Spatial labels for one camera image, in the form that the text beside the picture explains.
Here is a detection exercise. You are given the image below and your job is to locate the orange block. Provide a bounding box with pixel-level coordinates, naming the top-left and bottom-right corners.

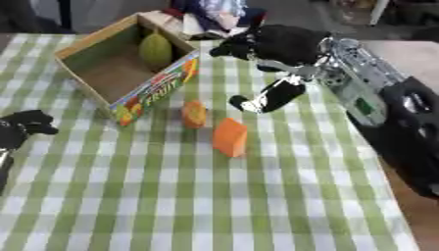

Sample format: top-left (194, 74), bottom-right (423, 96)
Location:
top-left (211, 117), bottom-right (251, 159)

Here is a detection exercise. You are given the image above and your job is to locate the round orange toy fruit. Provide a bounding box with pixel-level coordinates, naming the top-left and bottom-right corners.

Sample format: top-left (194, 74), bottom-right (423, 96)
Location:
top-left (179, 99), bottom-right (210, 129)

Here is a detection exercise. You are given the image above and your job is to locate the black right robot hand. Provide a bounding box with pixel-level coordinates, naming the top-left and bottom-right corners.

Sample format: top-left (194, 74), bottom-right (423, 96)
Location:
top-left (207, 12), bottom-right (335, 115)

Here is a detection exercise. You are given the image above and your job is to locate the person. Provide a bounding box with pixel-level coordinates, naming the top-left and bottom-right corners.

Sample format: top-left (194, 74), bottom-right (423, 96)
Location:
top-left (161, 0), bottom-right (268, 36)

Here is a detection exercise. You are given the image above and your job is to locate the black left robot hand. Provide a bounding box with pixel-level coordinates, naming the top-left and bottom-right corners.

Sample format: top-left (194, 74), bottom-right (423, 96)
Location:
top-left (0, 109), bottom-right (61, 150)

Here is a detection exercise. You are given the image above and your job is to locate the green toy durian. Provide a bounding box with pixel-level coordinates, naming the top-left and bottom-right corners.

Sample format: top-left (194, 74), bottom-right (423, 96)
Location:
top-left (137, 28), bottom-right (175, 69)

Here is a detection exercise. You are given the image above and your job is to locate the tan cardboard box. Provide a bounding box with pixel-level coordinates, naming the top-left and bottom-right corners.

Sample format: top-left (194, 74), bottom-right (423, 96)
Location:
top-left (53, 12), bottom-right (203, 127)

